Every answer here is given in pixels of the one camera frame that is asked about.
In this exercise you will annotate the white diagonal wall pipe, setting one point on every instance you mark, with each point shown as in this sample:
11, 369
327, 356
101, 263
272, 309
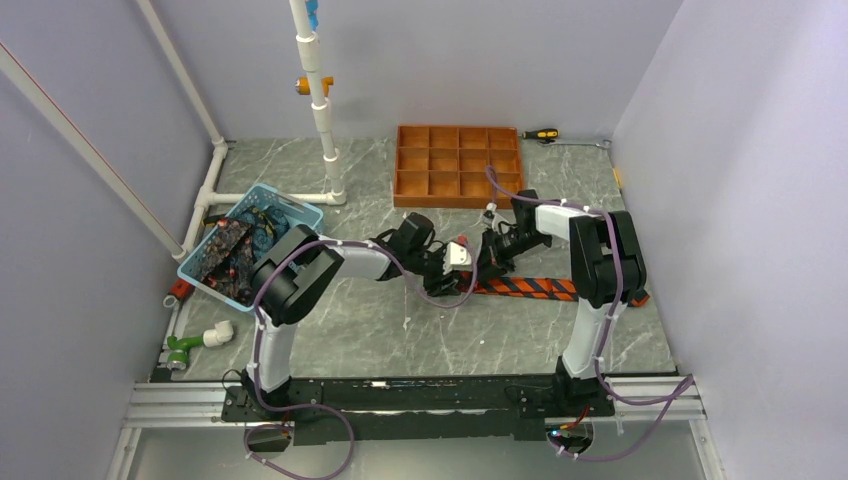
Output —
39, 98

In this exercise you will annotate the orange navy striped tie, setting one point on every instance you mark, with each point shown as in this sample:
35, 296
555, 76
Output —
543, 288

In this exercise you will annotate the white pvc pipe stand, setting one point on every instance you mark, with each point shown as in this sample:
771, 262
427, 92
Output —
308, 45

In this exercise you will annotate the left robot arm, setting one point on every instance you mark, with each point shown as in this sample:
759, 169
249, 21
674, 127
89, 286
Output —
290, 279

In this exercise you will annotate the orange black screwdriver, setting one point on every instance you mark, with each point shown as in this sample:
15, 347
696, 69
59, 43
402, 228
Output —
545, 135

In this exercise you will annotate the green white pipe fitting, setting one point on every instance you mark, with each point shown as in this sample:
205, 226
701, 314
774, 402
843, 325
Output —
180, 348

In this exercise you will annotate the silver wrench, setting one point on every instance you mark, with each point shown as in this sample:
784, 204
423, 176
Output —
603, 144

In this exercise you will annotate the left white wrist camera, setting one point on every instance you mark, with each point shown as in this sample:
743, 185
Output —
457, 256

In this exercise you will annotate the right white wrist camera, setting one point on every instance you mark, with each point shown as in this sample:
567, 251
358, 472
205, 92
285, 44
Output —
495, 220

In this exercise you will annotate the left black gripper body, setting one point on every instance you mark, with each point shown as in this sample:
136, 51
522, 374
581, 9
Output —
431, 265

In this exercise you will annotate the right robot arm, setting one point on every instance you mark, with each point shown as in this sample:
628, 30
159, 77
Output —
607, 272

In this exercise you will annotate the blue plastic basket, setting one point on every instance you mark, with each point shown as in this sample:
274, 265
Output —
260, 195

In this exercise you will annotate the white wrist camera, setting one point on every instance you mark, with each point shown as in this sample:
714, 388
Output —
495, 220
457, 256

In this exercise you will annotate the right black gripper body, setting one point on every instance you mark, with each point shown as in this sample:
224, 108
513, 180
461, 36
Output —
501, 249

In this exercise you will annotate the dark patterned ties pile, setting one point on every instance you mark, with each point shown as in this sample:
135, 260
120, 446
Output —
239, 242

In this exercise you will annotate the brown compartment tray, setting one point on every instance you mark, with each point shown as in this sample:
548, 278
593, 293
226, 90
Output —
444, 166

